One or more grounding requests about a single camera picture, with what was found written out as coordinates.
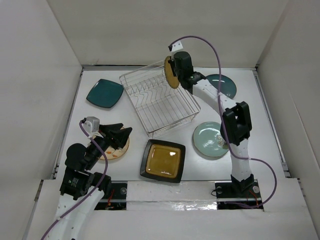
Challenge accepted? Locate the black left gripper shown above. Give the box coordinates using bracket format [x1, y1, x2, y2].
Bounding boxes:
[85, 122, 132, 169]

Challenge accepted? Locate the round woven bamboo plate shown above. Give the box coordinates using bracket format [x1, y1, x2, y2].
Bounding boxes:
[163, 56, 180, 89]

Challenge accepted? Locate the black and amber square plate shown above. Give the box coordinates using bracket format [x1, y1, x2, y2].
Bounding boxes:
[140, 139, 186, 184]

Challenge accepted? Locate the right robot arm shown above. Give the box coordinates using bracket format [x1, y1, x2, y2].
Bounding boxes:
[164, 51, 254, 198]

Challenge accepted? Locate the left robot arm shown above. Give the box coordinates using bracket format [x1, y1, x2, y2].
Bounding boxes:
[41, 117, 133, 240]

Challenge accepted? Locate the beige round leaf plate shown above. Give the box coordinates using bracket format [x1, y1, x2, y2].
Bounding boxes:
[89, 131, 130, 160]

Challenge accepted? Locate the teal square plate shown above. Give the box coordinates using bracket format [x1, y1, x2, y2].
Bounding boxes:
[86, 79, 124, 109]

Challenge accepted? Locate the dark teal round plate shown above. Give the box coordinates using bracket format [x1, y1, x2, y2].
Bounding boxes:
[206, 74, 237, 99]

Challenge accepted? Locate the light green flower plate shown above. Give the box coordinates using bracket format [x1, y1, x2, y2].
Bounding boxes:
[192, 121, 229, 158]

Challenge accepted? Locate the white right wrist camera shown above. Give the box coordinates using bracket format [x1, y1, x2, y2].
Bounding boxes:
[168, 40, 184, 53]

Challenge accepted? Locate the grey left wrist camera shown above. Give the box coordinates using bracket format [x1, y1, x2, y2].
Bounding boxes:
[83, 116, 100, 134]

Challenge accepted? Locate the wire dish rack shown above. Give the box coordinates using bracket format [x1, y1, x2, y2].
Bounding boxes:
[119, 61, 201, 137]

